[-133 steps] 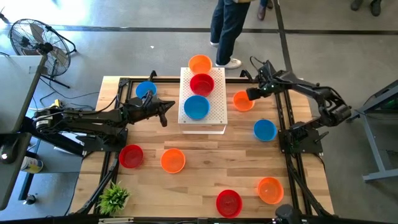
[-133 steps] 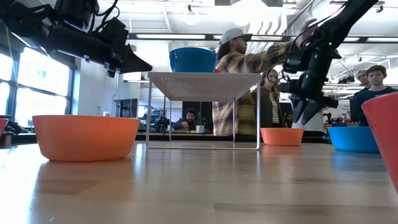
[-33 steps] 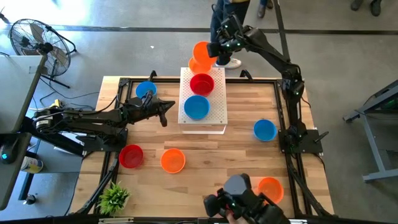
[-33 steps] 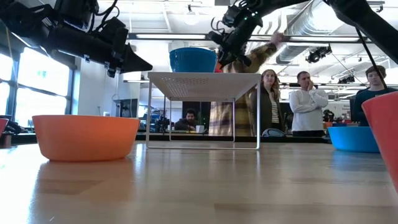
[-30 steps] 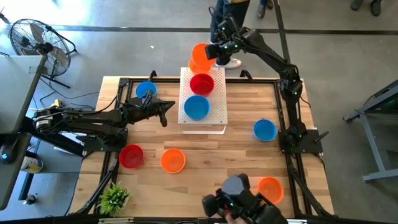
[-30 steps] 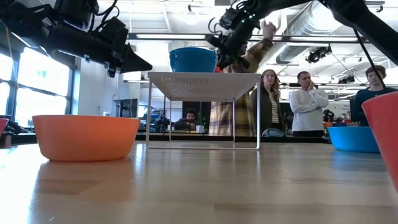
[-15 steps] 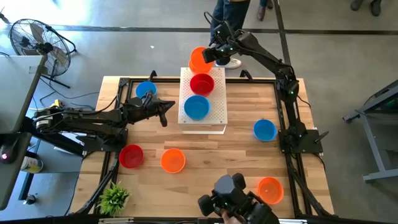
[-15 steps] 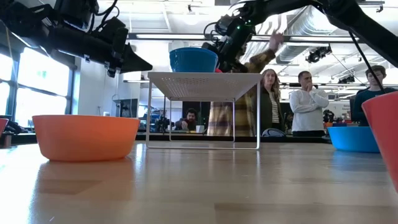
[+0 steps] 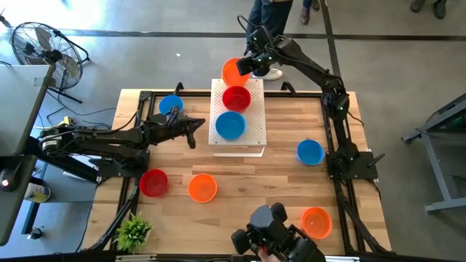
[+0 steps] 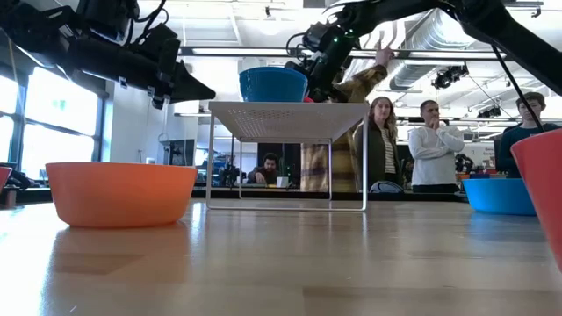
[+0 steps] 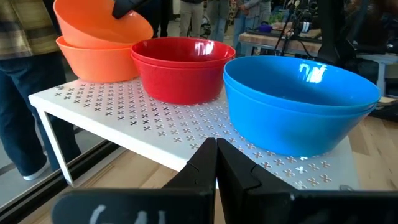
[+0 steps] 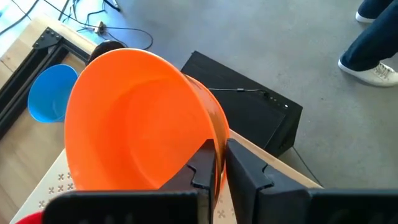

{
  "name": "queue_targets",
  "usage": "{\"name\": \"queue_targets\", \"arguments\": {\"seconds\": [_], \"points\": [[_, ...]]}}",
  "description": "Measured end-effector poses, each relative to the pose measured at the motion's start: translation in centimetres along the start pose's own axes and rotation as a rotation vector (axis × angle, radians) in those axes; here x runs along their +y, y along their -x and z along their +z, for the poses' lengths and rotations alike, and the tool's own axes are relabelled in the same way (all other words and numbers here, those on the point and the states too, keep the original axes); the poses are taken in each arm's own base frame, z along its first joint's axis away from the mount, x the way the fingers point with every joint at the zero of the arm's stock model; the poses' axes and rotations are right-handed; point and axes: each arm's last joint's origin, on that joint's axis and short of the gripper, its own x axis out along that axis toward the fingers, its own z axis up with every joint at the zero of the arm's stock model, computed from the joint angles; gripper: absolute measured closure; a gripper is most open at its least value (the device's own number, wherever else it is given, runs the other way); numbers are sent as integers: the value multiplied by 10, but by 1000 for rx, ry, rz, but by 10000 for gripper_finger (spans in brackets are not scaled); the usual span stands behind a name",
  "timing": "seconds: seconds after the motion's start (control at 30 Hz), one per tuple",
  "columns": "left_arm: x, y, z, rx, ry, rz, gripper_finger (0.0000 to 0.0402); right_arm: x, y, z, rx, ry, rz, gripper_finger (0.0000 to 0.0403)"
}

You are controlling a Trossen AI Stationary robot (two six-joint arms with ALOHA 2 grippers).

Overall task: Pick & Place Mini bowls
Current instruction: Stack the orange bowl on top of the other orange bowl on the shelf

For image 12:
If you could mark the person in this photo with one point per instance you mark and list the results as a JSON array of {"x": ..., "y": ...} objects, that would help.
[{"x": 373, "y": 40}]

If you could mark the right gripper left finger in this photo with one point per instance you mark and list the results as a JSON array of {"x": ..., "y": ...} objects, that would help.
[{"x": 124, "y": 208}]

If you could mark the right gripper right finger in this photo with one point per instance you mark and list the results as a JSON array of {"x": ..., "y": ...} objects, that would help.
[{"x": 280, "y": 205}]

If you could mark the blue mini bowl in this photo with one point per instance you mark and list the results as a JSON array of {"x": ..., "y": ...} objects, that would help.
[{"x": 49, "y": 93}]

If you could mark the black aluminium table frame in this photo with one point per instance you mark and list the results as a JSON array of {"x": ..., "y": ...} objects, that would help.
[{"x": 46, "y": 39}]

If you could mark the black flat box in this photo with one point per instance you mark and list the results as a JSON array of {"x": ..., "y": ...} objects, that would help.
[{"x": 248, "y": 115}]

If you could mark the red mini bowl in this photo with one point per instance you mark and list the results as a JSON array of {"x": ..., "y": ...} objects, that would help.
[{"x": 31, "y": 219}]

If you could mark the orange mini bowl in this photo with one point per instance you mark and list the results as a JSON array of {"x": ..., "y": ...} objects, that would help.
[{"x": 140, "y": 124}]

